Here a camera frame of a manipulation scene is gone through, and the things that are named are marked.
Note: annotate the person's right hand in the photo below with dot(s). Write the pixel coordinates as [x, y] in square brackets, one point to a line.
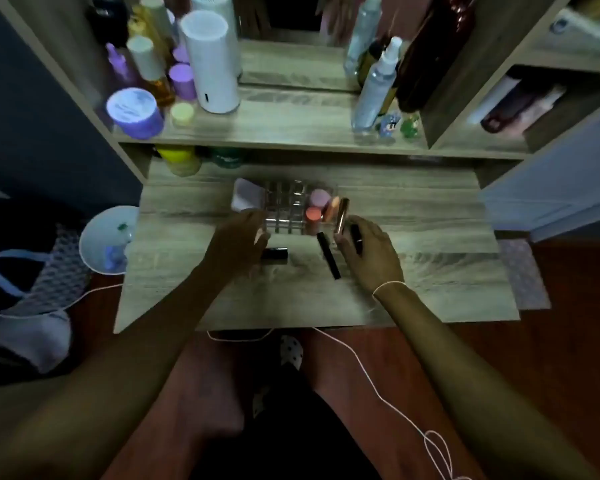
[375, 259]

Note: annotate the person's left hand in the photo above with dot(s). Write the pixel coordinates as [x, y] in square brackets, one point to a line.
[230, 249]

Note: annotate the person's left thumb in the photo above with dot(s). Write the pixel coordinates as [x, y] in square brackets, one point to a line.
[263, 242]

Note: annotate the person's right thumb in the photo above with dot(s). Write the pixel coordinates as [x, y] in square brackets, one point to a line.
[342, 247]

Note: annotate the short black makeup tube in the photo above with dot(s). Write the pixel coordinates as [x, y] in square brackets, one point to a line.
[356, 239]

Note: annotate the rose gold lipstick tube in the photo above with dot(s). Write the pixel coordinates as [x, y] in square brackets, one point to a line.
[342, 214]

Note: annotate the person's right forearm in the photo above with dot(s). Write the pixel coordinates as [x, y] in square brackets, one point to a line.
[475, 389]

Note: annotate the person's left forearm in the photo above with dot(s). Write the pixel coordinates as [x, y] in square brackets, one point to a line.
[105, 384]

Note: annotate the black lipstick tube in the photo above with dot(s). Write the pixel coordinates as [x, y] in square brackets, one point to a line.
[276, 254]

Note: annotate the peach makeup sponge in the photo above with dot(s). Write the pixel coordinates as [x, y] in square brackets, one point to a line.
[331, 209]

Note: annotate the clear acrylic makeup organizer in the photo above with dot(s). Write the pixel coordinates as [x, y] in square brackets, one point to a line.
[287, 207]

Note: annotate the orange makeup sponge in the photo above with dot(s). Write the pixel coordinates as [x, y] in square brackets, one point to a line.
[313, 214]

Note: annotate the white cloth pad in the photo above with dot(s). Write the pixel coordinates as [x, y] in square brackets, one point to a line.
[246, 194]

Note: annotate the pink makeup sponge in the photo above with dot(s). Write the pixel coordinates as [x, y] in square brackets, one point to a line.
[320, 198]

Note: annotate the green jar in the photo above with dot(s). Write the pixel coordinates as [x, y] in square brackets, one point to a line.
[228, 157]

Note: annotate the white dotted cloth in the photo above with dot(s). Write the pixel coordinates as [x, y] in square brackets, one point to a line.
[290, 352]

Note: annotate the wooden vanity shelf unit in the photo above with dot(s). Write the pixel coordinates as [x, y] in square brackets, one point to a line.
[305, 124]

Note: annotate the small blue figurine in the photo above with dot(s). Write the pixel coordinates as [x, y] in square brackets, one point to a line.
[389, 124]

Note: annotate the small yellow jar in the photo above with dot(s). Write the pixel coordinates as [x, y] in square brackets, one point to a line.
[182, 114]

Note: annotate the white round bin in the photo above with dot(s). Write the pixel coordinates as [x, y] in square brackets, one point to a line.
[105, 239]

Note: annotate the clear spray bottle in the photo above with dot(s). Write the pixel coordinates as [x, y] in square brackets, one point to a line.
[377, 87]

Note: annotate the person's right leg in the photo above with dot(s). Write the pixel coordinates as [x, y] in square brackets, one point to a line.
[390, 409]

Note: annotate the person's leg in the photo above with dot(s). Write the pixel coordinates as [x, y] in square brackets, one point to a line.
[390, 409]
[190, 409]

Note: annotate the purple capped bottle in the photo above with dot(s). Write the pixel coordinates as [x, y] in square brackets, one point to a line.
[182, 80]

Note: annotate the purple cream jar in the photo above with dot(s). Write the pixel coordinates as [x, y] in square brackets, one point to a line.
[135, 113]

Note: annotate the person's left leg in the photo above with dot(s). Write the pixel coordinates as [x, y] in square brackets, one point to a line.
[190, 409]

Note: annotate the pale patterned rug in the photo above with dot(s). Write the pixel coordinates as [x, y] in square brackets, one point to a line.
[524, 274]

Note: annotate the white cylinder humidifier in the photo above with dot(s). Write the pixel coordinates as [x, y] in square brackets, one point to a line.
[211, 64]

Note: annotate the olive dark bottle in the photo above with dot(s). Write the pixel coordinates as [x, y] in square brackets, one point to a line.
[367, 62]

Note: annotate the vanity mirror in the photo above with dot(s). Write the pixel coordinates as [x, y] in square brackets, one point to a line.
[295, 54]

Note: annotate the person's black shorts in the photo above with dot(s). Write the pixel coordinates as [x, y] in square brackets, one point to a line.
[290, 439]

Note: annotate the amber bottle with white cap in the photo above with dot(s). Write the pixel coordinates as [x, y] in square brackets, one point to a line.
[150, 64]

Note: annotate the dark red bottle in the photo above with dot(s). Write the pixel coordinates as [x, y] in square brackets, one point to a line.
[430, 49]

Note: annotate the folded cloths in cubby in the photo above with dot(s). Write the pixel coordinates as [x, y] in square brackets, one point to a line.
[520, 107]

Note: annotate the white storage box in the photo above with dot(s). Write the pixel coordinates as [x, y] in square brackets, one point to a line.
[560, 184]

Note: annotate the small purple dropper bottle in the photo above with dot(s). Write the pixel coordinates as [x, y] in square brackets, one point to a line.
[119, 64]

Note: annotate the yellow bottle with beige cap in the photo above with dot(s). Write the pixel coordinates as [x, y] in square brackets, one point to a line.
[152, 19]

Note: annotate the black bottle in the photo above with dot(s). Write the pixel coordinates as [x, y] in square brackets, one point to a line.
[107, 17]

